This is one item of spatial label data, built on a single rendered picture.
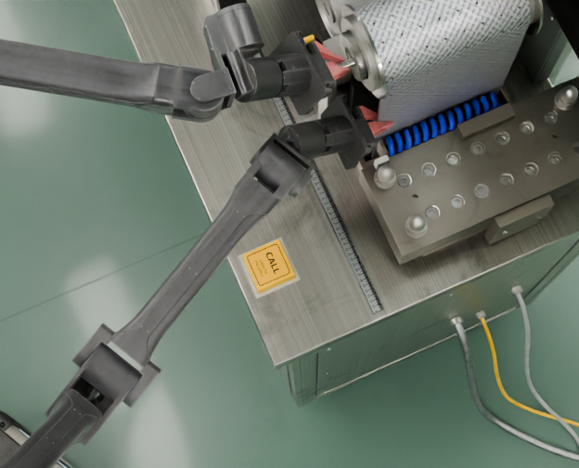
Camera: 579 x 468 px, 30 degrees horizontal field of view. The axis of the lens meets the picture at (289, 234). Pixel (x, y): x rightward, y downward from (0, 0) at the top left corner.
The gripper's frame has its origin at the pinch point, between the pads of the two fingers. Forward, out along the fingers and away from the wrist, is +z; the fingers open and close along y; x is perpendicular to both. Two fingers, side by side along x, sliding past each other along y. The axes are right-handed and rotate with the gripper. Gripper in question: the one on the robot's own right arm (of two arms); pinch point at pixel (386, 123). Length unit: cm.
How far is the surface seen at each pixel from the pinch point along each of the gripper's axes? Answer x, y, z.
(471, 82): 9.9, 0.3, 11.1
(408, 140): -2.0, 3.0, 4.4
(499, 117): 6.1, 5.7, 17.2
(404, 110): 4.1, 0.2, 0.7
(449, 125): 1.1, 3.2, 11.1
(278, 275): -25.7, 12.4, -14.0
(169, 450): -124, 22, 0
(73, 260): -126, -33, -4
